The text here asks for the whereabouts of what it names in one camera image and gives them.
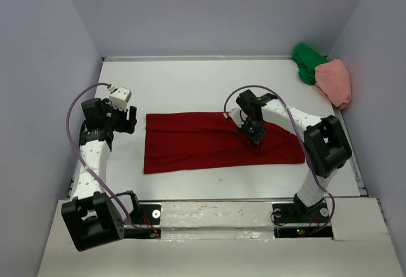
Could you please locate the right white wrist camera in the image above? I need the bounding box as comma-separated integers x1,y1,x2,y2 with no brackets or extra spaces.
223,108,247,127

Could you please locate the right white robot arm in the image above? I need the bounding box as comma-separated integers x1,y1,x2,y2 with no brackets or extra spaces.
226,89,352,226

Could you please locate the aluminium rail frame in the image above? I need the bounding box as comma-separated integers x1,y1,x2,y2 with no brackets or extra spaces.
102,55,292,62

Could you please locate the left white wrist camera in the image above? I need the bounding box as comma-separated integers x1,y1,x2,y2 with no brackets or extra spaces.
108,87,132,112

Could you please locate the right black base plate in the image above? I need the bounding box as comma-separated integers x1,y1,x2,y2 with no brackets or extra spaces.
270,202,333,239

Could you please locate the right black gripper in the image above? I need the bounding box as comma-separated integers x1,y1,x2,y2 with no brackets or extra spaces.
236,116,267,147

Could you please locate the pink t shirt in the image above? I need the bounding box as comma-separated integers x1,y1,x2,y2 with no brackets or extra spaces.
315,59,351,110

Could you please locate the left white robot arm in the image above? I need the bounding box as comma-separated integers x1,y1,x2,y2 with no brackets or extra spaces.
61,98,140,252

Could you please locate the green t shirt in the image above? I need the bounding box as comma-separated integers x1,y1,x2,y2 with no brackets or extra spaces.
292,43,329,86

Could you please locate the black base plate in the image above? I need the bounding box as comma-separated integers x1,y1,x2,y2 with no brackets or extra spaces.
124,202,162,240
270,202,333,239

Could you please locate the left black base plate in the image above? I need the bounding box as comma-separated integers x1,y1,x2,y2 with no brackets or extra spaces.
124,202,162,240

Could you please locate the red t shirt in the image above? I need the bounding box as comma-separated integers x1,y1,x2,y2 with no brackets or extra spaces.
143,112,305,174

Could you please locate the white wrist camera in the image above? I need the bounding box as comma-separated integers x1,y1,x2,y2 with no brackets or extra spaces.
223,108,247,127
108,87,132,112

